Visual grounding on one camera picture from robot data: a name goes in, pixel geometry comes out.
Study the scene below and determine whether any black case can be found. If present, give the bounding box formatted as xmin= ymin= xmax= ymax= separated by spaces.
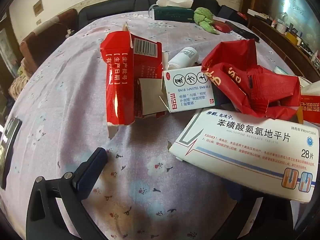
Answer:
xmin=224 ymin=20 xmax=260 ymax=43

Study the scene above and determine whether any black bag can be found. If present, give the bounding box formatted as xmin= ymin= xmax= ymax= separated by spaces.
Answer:
xmin=219 ymin=5 xmax=248 ymax=22

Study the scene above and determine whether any etched glass panel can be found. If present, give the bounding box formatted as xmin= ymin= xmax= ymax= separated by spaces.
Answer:
xmin=270 ymin=0 xmax=320 ymax=35

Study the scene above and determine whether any red orange paper carton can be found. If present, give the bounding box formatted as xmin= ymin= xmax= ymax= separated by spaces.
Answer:
xmin=299 ymin=77 xmax=320 ymax=124

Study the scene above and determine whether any white blue medicine box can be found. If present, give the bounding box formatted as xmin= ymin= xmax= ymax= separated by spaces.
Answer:
xmin=169 ymin=109 xmax=320 ymax=203

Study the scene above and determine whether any crumpled red wrapper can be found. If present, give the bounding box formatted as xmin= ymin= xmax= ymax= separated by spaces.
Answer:
xmin=201 ymin=39 xmax=302 ymax=119

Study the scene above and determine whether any brown chair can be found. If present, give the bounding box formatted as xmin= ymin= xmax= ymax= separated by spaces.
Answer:
xmin=7 ymin=8 xmax=79 ymax=95

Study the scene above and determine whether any red pouch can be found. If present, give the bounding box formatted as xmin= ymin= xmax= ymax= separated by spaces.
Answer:
xmin=214 ymin=21 xmax=232 ymax=33

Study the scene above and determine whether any black flat device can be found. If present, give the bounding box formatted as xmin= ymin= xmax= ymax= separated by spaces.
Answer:
xmin=0 ymin=117 xmax=23 ymax=190

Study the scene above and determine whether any white plastic bottle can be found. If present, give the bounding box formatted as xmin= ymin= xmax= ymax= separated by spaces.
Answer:
xmin=168 ymin=47 xmax=199 ymax=69

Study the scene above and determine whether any torn red carton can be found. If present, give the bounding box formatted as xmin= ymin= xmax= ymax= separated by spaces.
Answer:
xmin=100 ymin=22 xmax=170 ymax=140

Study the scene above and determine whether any wooden partition cabinet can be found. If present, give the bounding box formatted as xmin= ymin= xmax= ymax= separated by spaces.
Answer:
xmin=246 ymin=9 xmax=320 ymax=80

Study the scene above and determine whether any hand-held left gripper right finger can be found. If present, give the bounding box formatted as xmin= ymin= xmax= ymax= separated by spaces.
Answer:
xmin=236 ymin=192 xmax=295 ymax=240

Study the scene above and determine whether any black sofa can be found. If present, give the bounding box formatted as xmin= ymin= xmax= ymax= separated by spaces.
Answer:
xmin=78 ymin=0 xmax=225 ymax=28

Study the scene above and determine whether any dark green tissue box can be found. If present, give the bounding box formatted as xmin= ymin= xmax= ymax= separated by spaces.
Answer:
xmin=150 ymin=0 xmax=195 ymax=22

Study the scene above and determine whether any white green medicine box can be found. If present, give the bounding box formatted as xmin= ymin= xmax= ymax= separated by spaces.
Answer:
xmin=160 ymin=66 xmax=215 ymax=113

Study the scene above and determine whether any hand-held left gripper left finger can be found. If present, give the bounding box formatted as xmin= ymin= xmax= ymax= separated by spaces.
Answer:
xmin=26 ymin=147 xmax=109 ymax=240

